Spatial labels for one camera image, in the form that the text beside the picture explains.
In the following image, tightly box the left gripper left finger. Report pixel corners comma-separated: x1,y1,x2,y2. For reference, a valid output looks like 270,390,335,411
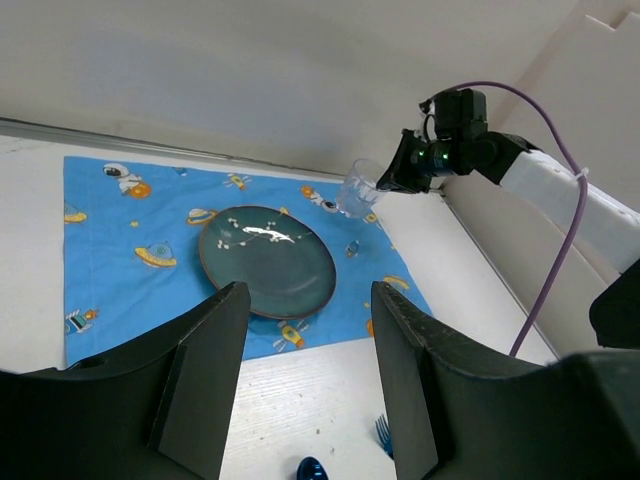
1,282,250,479

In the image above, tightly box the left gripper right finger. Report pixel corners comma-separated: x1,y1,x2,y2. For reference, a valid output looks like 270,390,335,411
371,282,639,479

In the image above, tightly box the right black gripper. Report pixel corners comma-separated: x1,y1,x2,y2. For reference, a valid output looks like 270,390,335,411
376,88,488,193

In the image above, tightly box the clear plastic cup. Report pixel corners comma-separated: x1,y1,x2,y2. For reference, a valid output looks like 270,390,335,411
336,158,386,218

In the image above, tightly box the blue space-print cloth placemat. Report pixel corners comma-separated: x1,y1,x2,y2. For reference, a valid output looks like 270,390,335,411
64,156,426,363

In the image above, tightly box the blue metal spoon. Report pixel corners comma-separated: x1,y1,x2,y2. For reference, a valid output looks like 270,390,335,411
296,456,329,480

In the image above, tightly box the teal ceramic plate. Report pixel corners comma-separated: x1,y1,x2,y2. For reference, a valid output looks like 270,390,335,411
199,205,337,320

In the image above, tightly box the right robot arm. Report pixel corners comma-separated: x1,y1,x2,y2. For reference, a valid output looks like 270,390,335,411
376,80,639,356

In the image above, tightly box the blue metal fork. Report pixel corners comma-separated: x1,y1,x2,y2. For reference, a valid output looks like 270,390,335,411
375,415,394,459

